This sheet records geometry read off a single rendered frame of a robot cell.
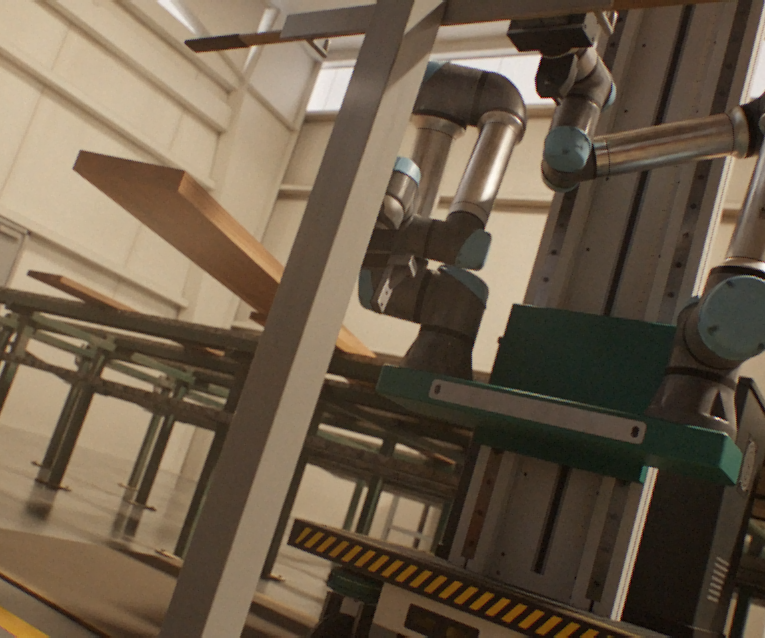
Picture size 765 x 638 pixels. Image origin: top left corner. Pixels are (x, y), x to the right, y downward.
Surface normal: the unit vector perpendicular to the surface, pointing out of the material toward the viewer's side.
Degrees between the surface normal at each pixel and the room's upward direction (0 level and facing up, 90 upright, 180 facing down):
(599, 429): 90
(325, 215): 90
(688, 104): 90
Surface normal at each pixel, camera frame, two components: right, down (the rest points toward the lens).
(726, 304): -0.14, -0.09
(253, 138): 0.78, 0.14
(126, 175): -0.26, -0.26
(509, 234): -0.54, -0.37
